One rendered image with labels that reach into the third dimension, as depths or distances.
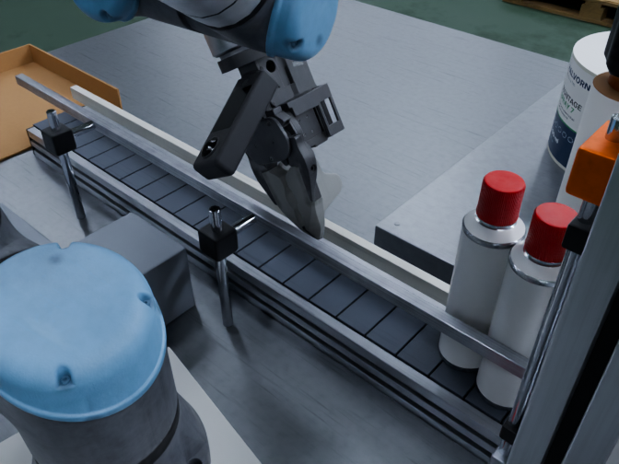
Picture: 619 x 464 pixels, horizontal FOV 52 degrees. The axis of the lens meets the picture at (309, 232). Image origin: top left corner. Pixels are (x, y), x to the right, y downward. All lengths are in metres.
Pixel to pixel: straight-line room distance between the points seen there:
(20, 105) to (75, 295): 0.84
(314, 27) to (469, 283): 0.25
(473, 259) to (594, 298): 0.24
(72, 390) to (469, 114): 0.89
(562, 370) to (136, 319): 0.26
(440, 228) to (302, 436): 0.31
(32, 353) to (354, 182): 0.62
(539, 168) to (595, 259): 0.65
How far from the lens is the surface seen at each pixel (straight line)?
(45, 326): 0.43
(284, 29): 0.47
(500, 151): 0.96
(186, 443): 0.56
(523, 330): 0.54
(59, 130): 0.85
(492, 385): 0.60
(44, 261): 0.47
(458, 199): 0.85
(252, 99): 0.62
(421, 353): 0.64
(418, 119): 1.12
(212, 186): 0.71
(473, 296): 0.56
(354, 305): 0.68
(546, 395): 0.36
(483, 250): 0.53
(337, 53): 1.36
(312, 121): 0.67
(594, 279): 0.30
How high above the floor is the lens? 1.36
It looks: 39 degrees down
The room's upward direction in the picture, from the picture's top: straight up
